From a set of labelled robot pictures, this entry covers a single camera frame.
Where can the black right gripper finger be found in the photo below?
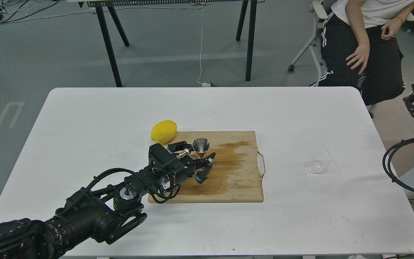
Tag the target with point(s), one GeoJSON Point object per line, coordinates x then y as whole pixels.
{"type": "Point", "coordinates": [412, 102]}

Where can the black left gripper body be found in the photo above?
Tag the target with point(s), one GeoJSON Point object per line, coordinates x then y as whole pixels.
{"type": "Point", "coordinates": [166, 169]}

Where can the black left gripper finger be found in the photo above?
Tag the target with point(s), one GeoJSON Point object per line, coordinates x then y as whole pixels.
{"type": "Point", "coordinates": [178, 146]}
{"type": "Point", "coordinates": [199, 168]}

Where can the steel double jigger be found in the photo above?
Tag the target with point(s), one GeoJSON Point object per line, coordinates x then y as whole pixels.
{"type": "Point", "coordinates": [200, 146]}

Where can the clear glass cup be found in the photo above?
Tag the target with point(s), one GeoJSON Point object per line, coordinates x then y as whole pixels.
{"type": "Point", "coordinates": [319, 161]}

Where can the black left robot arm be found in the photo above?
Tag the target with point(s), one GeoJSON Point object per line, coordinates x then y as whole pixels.
{"type": "Point", "coordinates": [108, 208]}

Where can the yellow lemon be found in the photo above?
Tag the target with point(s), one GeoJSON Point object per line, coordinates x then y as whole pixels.
{"type": "Point", "coordinates": [163, 131]}

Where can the wooden cutting board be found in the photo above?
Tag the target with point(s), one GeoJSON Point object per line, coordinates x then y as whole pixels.
{"type": "Point", "coordinates": [235, 175]}

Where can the seated person white shirt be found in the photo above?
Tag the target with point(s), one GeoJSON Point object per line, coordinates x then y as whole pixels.
{"type": "Point", "coordinates": [360, 49]}

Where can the white rolling chair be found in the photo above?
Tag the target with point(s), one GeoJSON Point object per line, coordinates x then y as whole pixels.
{"type": "Point", "coordinates": [320, 10]}

